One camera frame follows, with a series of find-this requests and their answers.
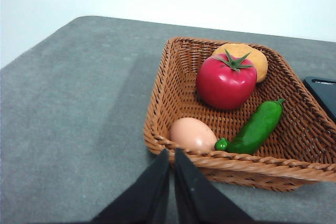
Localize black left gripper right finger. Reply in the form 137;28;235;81
173;147;255;224

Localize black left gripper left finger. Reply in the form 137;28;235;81
90;148;170;224

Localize red tomato with green stem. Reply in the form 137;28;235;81
195;50;258;111

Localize pale beige egg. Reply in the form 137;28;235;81
169;117;218;153

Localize green chili pepper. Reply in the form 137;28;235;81
214;98;286;155

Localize brown woven wicker basket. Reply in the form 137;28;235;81
143;37;336;193

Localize orange round bread roll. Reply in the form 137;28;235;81
212;42;268;83

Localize dark rectangular tray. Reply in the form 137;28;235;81
302;76;336;124

